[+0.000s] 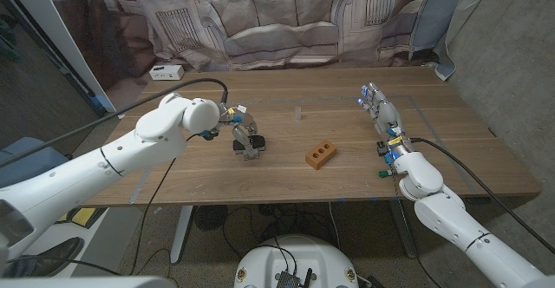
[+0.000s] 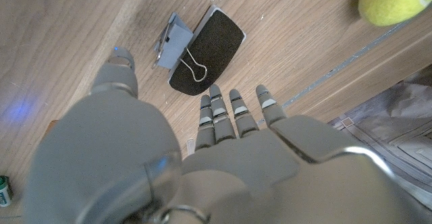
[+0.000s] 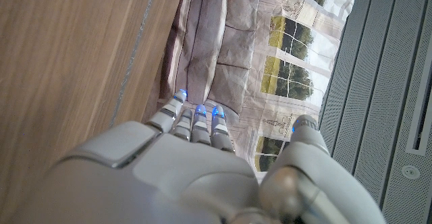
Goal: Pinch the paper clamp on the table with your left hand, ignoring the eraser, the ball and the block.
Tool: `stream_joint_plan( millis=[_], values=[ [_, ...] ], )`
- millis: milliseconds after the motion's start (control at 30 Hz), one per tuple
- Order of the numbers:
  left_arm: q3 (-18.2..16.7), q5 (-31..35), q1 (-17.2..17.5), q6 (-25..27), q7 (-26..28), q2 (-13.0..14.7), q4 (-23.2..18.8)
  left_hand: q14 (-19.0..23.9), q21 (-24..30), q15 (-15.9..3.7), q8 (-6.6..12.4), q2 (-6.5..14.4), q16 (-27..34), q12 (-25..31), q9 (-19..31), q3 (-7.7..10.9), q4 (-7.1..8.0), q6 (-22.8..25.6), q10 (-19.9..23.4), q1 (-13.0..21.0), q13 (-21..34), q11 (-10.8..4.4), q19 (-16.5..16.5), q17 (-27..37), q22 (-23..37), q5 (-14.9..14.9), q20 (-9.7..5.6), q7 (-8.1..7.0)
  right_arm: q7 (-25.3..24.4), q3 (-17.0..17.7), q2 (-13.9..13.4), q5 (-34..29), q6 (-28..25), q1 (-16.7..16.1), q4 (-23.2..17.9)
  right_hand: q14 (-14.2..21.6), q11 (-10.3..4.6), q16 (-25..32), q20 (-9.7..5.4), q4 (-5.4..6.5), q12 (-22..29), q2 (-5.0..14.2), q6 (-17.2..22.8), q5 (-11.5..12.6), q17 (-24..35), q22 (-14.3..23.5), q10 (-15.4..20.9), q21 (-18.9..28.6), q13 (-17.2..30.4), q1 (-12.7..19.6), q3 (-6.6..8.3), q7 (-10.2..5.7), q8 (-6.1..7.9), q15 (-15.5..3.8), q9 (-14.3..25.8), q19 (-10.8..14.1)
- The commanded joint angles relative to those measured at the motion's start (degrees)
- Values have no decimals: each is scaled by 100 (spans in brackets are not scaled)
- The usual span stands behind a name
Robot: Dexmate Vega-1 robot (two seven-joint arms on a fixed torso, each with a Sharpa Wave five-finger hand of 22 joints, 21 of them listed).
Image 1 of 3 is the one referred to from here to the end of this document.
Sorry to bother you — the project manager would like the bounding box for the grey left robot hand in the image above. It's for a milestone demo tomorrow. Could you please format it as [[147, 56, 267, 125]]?
[[216, 104, 266, 161]]

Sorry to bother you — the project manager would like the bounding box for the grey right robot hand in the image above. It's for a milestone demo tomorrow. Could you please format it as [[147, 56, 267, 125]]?
[[357, 81, 414, 155]]

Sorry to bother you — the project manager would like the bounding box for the silver paper clamp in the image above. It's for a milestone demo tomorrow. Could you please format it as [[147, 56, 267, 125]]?
[[242, 145, 262, 161]]

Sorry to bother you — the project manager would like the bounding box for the black board eraser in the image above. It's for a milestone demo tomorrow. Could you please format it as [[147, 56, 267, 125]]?
[[232, 134, 266, 154]]

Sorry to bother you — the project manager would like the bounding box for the brown block with holes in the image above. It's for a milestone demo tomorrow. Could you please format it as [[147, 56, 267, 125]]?
[[304, 139, 338, 171]]

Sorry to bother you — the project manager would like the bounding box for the white power strip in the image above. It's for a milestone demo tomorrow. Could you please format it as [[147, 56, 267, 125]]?
[[148, 64, 186, 82]]

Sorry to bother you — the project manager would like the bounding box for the black round fan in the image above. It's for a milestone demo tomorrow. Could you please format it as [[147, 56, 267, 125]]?
[[193, 204, 229, 232]]

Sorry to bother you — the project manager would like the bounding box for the printed sofa backdrop cloth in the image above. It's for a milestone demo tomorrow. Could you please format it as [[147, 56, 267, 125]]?
[[41, 0, 500, 107]]

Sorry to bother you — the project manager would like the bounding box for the grey table leg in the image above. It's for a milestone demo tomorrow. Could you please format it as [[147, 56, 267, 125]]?
[[388, 199, 418, 259]]

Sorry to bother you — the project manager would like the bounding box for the white table leg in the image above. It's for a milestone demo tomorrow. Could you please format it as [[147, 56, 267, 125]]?
[[169, 205, 195, 265]]

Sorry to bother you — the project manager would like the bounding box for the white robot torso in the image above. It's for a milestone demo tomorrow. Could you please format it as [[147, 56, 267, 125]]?
[[233, 234, 360, 288]]

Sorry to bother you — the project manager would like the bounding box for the black torso electronics module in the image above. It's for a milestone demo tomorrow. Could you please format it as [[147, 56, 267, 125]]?
[[275, 268, 313, 288]]

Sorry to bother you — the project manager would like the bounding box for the yellow pad with black rim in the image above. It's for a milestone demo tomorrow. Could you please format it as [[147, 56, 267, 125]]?
[[58, 207, 97, 228]]

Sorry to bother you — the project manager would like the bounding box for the white pillar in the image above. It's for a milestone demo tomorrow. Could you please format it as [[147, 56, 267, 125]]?
[[0, 0, 117, 114]]

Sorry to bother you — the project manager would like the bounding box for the blue bin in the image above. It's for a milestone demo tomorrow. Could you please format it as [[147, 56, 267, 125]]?
[[0, 136, 70, 187]]

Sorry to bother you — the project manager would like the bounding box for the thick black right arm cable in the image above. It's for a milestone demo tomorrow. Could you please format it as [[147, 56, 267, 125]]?
[[410, 136, 555, 254]]

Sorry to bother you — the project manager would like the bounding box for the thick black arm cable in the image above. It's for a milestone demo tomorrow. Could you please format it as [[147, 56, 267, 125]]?
[[410, 136, 555, 254], [0, 77, 230, 167]]

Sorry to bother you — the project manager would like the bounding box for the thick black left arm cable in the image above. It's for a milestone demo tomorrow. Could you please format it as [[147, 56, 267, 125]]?
[[0, 77, 230, 167]]

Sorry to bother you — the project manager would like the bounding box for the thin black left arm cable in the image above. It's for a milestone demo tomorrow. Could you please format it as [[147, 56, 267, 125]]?
[[8, 134, 205, 277]]

